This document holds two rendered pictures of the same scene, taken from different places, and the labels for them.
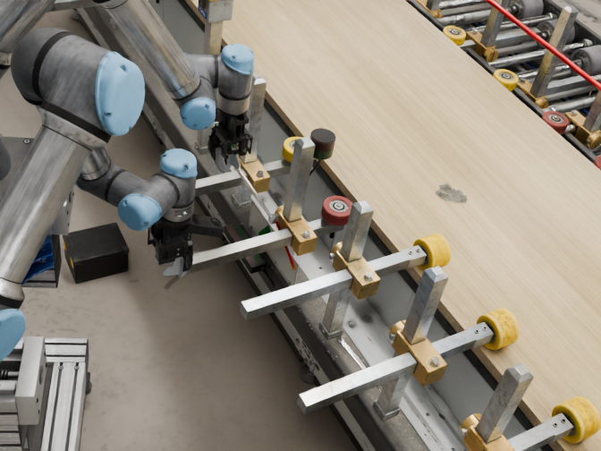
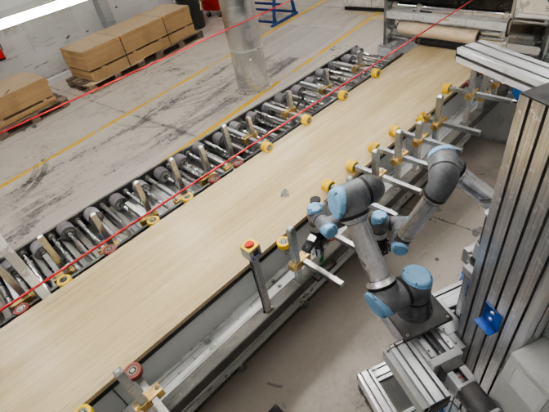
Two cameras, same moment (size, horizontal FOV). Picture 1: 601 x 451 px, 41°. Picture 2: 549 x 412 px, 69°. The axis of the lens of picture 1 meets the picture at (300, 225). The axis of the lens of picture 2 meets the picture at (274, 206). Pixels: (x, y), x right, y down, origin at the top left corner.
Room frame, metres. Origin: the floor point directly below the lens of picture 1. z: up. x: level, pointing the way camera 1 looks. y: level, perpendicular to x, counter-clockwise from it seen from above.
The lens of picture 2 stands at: (1.79, 1.64, 2.55)
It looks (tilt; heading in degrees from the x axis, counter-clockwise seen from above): 41 degrees down; 270
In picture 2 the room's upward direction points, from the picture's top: 12 degrees counter-clockwise
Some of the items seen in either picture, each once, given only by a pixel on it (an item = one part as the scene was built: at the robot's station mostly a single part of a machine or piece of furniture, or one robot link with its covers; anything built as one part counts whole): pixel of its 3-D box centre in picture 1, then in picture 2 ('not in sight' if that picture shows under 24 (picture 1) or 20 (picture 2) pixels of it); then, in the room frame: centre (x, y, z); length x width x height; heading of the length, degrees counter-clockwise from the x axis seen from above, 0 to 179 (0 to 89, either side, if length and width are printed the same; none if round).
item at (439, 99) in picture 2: not in sight; (436, 126); (0.52, -0.72, 0.93); 0.04 x 0.04 x 0.48; 37
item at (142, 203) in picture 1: (141, 199); (400, 226); (1.20, 0.32, 1.12); 0.11 x 0.11 x 0.08; 68
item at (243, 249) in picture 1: (266, 242); (341, 239); (1.43, 0.07, 0.84); 0.43 x 0.03 x 0.04; 127
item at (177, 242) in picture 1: (172, 233); (379, 244); (1.28, 0.28, 0.97); 0.09 x 0.08 x 0.12; 127
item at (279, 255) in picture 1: (272, 244); (326, 253); (1.53, 0.06, 0.75); 0.26 x 0.01 x 0.10; 37
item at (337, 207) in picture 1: (334, 220); not in sight; (1.55, -0.08, 0.85); 0.08 x 0.08 x 0.11
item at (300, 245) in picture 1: (295, 228); not in sight; (1.50, 0.01, 0.85); 0.14 x 0.06 x 0.05; 37
